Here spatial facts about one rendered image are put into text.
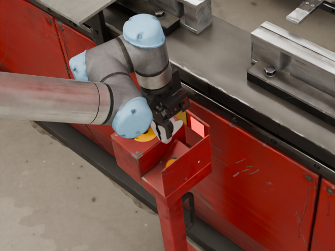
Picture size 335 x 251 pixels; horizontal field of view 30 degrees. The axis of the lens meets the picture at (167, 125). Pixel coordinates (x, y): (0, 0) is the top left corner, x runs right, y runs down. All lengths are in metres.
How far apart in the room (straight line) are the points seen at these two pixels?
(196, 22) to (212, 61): 0.12
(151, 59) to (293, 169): 0.49
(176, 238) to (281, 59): 0.65
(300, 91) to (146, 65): 0.40
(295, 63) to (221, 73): 0.19
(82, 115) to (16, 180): 1.53
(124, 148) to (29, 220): 0.97
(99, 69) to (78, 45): 0.78
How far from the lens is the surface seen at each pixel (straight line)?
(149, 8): 1.73
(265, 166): 1.59
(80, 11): 1.60
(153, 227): 2.33
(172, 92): 1.36
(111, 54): 1.21
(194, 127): 1.53
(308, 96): 1.46
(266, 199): 1.71
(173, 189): 1.53
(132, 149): 1.53
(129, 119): 1.09
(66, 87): 1.06
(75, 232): 2.37
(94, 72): 1.18
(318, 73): 1.46
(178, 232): 1.85
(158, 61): 1.24
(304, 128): 1.43
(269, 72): 1.49
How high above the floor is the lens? 1.94
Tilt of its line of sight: 48 degrees down
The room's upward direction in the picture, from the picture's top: 8 degrees counter-clockwise
